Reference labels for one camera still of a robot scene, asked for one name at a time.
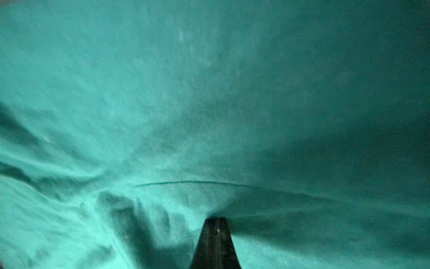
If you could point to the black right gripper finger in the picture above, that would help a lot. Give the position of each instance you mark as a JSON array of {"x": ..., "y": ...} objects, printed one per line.
[{"x": 215, "y": 248}]

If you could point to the dark green t-shirt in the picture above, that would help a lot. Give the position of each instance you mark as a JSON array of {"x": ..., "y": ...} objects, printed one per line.
[{"x": 126, "y": 124}]

